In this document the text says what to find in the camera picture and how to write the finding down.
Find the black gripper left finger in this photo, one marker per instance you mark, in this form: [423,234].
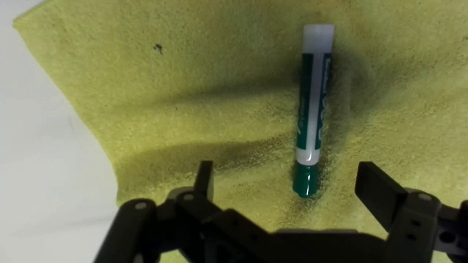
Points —
[195,229]

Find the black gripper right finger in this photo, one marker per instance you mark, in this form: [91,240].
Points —
[414,220]

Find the yellow towel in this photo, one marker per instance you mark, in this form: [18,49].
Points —
[195,97]

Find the green white marker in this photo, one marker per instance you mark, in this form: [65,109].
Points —
[312,97]

